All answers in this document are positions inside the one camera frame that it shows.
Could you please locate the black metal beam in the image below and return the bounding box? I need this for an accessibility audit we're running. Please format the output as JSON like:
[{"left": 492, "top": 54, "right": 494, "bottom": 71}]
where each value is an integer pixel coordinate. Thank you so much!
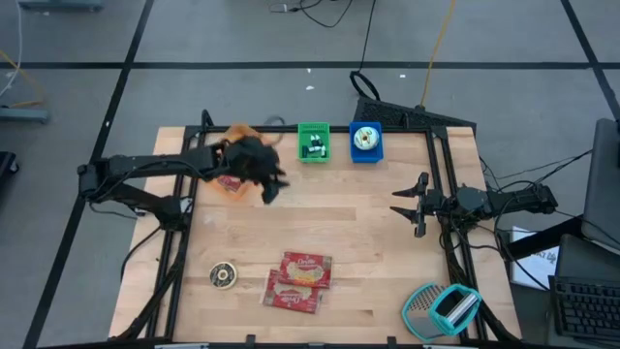
[{"left": 502, "top": 215, "right": 585, "bottom": 261}]

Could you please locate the green plastic basket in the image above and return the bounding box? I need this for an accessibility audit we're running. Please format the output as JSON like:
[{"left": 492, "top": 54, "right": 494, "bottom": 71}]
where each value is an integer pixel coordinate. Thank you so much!
[{"left": 295, "top": 120, "right": 332, "bottom": 165}]

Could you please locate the grey table foot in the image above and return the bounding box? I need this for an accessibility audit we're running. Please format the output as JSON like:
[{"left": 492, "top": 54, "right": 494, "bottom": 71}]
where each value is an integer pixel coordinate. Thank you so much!
[
  {"left": 0, "top": 106, "right": 51, "bottom": 124},
  {"left": 17, "top": 0, "right": 105, "bottom": 13}
]

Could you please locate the white paper sheet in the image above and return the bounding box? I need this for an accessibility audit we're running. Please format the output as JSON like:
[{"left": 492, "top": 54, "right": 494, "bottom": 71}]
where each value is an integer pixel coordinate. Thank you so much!
[{"left": 510, "top": 225, "right": 561, "bottom": 293}]

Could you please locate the blue plastic basket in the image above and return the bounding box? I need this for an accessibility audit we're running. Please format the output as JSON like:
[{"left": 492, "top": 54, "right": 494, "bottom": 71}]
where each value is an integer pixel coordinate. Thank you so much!
[{"left": 348, "top": 120, "right": 386, "bottom": 165}]

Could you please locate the black aluminium table frame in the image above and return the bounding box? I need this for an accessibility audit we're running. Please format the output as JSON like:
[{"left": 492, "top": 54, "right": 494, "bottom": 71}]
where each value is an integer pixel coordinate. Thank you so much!
[{"left": 113, "top": 109, "right": 520, "bottom": 349}]

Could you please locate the grey computer monitor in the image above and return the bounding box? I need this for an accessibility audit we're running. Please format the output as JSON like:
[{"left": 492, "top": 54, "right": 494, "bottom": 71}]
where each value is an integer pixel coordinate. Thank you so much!
[{"left": 580, "top": 116, "right": 620, "bottom": 256}]

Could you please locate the white floor cable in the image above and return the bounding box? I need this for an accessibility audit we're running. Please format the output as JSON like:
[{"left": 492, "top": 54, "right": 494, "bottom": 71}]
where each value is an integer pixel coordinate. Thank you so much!
[{"left": 0, "top": 0, "right": 24, "bottom": 99}]

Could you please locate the black perforated panel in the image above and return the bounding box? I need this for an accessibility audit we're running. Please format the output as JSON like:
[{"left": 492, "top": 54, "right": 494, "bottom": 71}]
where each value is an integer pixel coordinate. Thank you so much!
[{"left": 352, "top": 95, "right": 479, "bottom": 134}]

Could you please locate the thin yellow floor cable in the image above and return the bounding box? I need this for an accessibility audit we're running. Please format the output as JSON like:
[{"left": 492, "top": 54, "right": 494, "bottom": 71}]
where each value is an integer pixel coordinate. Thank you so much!
[{"left": 0, "top": 48, "right": 48, "bottom": 110}]

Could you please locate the yellow hanging cable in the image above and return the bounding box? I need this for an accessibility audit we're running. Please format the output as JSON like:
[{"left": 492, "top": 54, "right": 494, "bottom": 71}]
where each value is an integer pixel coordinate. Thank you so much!
[{"left": 418, "top": 0, "right": 458, "bottom": 110}]

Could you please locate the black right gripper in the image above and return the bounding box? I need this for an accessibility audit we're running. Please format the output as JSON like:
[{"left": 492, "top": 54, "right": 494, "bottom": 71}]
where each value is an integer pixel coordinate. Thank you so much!
[{"left": 389, "top": 171, "right": 447, "bottom": 239}]

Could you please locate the chocolate frosted toy donut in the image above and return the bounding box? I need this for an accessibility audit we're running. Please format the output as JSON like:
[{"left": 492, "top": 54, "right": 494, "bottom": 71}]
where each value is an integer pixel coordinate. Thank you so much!
[{"left": 208, "top": 261, "right": 239, "bottom": 292}]

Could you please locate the black looped floor cable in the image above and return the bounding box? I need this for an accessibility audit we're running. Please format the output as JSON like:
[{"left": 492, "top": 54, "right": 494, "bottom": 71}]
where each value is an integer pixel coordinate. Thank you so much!
[{"left": 349, "top": 0, "right": 383, "bottom": 102}]

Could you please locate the teal metal box grater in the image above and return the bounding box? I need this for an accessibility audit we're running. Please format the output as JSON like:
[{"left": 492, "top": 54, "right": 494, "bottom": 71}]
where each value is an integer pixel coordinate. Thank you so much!
[{"left": 400, "top": 282, "right": 484, "bottom": 342}]

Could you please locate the mint frosted toy donut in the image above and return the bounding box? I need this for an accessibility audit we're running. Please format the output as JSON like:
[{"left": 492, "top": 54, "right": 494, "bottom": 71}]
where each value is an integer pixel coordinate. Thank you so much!
[{"left": 353, "top": 125, "right": 381, "bottom": 151}]

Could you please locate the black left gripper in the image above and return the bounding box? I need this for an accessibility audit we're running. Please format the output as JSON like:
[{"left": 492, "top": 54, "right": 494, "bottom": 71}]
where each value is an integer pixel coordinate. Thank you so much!
[{"left": 223, "top": 135, "right": 291, "bottom": 206}]

